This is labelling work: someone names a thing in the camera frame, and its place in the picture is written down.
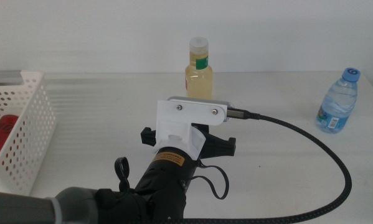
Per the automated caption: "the yellow tea bottle green label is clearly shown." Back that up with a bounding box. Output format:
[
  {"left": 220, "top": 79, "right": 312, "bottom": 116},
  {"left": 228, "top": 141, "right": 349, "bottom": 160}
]
[{"left": 185, "top": 37, "right": 214, "bottom": 101}]

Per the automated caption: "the clear water bottle blue cap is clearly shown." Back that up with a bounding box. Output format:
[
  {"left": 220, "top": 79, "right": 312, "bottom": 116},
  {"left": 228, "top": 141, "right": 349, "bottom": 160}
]
[{"left": 316, "top": 67, "right": 361, "bottom": 134}]

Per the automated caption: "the white perforated plastic basket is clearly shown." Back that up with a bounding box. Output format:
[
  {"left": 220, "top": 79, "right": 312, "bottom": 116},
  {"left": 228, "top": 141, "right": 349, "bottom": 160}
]
[{"left": 0, "top": 70, "right": 57, "bottom": 197}]

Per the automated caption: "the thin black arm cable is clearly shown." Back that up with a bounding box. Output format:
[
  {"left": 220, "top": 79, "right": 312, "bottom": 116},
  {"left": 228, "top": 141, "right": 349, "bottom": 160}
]
[{"left": 113, "top": 156, "right": 230, "bottom": 200}]

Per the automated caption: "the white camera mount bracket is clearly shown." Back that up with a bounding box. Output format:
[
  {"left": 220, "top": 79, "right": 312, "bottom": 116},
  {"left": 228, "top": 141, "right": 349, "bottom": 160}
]
[{"left": 152, "top": 99, "right": 229, "bottom": 160}]

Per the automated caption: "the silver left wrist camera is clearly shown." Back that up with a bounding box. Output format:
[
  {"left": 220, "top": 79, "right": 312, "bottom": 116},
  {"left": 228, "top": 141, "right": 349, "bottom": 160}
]
[{"left": 167, "top": 96, "right": 232, "bottom": 123}]

